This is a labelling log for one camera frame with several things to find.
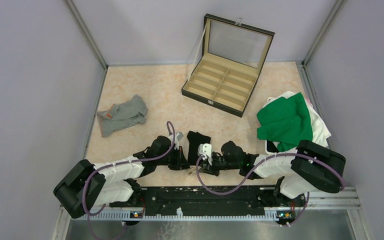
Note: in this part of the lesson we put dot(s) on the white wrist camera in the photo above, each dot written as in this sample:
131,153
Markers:
176,138
205,151

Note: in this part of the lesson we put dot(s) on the white cloth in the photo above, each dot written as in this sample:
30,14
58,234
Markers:
320,130

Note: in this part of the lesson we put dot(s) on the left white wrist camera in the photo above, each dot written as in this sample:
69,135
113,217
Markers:
176,138

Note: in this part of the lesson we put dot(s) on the green cloth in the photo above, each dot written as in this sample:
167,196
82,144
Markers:
286,121

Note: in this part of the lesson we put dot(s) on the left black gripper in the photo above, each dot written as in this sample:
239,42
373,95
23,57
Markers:
180,163

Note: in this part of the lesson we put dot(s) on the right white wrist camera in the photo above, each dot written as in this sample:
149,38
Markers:
205,151

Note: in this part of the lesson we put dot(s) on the white basket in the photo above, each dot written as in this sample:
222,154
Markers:
271,147

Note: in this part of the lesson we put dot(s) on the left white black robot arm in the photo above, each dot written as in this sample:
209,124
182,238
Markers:
89,185

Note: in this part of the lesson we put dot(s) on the black underwear with beige waistband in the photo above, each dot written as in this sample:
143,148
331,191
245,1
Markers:
195,139

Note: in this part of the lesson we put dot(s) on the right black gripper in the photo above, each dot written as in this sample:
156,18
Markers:
211,169

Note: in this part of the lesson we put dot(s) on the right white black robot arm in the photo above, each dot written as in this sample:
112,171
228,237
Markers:
305,168

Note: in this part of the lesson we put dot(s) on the black leather compartment box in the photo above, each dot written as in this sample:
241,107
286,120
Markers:
226,69

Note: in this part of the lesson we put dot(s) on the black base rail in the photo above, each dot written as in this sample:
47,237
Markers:
196,201

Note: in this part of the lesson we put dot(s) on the grey striped underwear orange trim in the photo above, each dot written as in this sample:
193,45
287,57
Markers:
122,116

